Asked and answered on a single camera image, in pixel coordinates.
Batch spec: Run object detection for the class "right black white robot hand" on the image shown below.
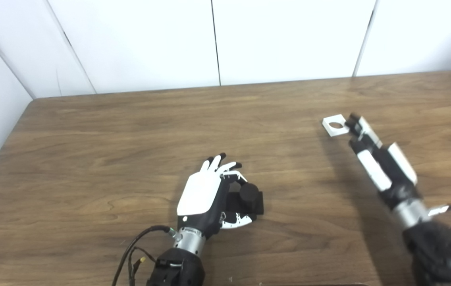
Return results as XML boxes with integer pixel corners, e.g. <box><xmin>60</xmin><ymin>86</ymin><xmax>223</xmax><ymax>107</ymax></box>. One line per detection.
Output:
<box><xmin>345</xmin><ymin>113</ymin><xmax>422</xmax><ymax>210</ymax></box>

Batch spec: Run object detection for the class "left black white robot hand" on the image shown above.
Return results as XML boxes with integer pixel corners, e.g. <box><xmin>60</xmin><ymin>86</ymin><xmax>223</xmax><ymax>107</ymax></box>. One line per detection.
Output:
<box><xmin>176</xmin><ymin>153</ymin><xmax>258</xmax><ymax>239</ymax></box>

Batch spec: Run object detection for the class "black peg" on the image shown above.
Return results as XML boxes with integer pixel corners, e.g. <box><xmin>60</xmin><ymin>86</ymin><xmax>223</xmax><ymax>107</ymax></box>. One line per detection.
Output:
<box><xmin>225</xmin><ymin>182</ymin><xmax>264</xmax><ymax>217</ymax></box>

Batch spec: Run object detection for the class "white square piece with hole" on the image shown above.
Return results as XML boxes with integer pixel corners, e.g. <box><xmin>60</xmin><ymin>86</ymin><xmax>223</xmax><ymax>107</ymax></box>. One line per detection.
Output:
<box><xmin>322</xmin><ymin>114</ymin><xmax>350</xmax><ymax>137</ymax></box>

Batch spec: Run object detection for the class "left wrist thick black cable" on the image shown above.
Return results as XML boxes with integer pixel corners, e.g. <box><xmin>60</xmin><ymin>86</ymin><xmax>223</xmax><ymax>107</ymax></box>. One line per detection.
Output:
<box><xmin>112</xmin><ymin>225</ymin><xmax>176</xmax><ymax>286</ymax></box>

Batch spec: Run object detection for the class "left thin wire yellow plug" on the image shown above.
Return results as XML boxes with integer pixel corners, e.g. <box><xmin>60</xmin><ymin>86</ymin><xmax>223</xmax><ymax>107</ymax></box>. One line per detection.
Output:
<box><xmin>128</xmin><ymin>246</ymin><xmax>157</xmax><ymax>286</ymax></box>

